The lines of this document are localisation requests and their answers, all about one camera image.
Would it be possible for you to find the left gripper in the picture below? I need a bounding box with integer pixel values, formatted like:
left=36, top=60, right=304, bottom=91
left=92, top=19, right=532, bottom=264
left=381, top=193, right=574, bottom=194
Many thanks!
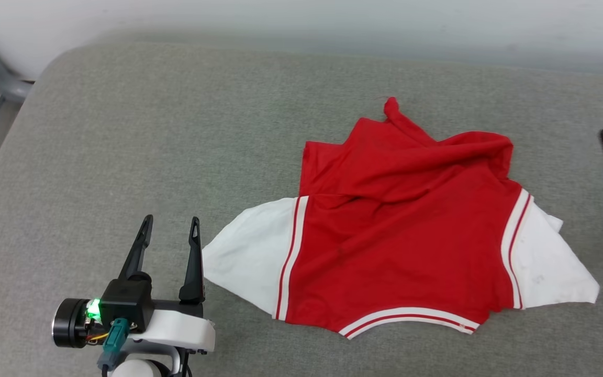
left=52, top=214, right=216, bottom=354

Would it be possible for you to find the left teal cable connector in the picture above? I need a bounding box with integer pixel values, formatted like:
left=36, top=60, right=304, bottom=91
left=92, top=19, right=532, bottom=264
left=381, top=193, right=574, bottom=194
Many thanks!
left=97, top=317, right=130, bottom=370

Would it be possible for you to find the red and white sports jersey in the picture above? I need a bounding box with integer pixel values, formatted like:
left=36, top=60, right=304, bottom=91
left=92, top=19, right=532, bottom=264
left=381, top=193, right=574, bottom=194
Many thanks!
left=202, top=97, right=601, bottom=341

